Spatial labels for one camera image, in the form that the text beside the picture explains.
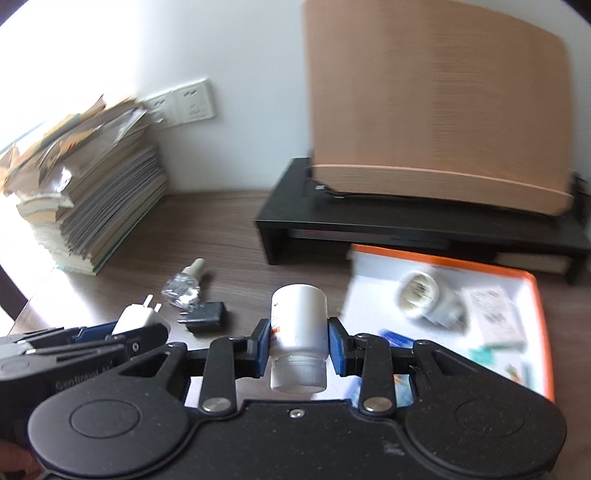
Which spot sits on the white plug-in heater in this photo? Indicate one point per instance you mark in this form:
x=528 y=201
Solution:
x=425 y=295

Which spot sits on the brown wooden board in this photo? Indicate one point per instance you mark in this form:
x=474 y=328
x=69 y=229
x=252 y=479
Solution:
x=438 y=92

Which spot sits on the person's left hand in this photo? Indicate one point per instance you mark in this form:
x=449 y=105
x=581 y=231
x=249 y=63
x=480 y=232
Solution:
x=16 y=461

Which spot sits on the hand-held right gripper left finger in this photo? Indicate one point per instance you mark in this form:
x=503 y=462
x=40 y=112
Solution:
x=263 y=346

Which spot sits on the white wall socket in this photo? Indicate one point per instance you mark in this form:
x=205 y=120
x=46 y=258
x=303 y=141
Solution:
x=194 y=99
x=159 y=108

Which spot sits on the clear glass bottle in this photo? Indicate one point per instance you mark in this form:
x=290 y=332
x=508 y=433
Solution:
x=182 y=290

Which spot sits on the black charger plug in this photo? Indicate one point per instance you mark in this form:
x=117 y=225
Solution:
x=205 y=316

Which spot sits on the white medicine bottle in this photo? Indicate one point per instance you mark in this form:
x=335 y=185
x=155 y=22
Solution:
x=300 y=318

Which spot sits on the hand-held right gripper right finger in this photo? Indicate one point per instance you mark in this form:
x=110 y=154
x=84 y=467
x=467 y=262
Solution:
x=336 y=346

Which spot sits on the black desk riser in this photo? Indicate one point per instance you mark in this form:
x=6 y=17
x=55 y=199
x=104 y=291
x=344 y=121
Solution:
x=295 y=203

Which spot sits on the stack of books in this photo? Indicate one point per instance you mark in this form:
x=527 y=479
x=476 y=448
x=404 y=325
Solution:
x=101 y=207

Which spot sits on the teal bandage box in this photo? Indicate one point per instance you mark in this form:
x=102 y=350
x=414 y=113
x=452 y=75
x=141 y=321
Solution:
x=482 y=356

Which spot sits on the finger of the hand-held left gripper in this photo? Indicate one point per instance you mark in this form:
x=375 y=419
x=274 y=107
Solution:
x=138 y=345
x=94 y=333

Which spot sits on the white charger plug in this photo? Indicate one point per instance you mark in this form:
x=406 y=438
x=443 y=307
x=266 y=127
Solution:
x=134 y=316

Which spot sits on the white printed packet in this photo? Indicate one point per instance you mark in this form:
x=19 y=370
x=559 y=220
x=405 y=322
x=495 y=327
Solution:
x=496 y=318

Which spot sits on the orange-edged white box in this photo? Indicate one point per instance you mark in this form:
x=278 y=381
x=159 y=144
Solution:
x=383 y=286

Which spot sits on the clear plastic bag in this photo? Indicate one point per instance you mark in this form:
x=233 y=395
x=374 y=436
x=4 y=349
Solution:
x=83 y=134

